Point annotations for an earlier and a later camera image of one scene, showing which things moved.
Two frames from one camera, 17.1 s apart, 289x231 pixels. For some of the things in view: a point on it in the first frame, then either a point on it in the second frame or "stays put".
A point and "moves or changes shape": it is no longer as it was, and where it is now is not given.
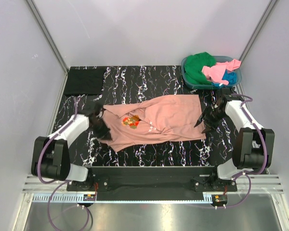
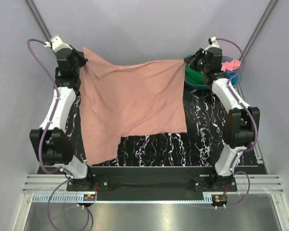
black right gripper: (212, 124) → (197, 55)
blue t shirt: (229, 75) stays put
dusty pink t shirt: (166, 117) moves or changes shape
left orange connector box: (89, 197) stays put
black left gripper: (105, 134) → (80, 55)
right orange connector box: (219, 198) stays put
